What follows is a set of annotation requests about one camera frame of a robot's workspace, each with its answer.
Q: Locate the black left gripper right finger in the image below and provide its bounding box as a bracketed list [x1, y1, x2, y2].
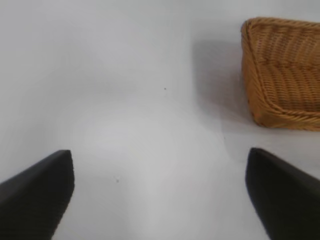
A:
[245, 147, 320, 240]

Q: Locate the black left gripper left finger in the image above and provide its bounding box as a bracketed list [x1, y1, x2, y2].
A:
[0, 149, 75, 240]

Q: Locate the tan woven wicker basket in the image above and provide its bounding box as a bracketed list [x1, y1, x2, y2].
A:
[240, 16, 320, 132]

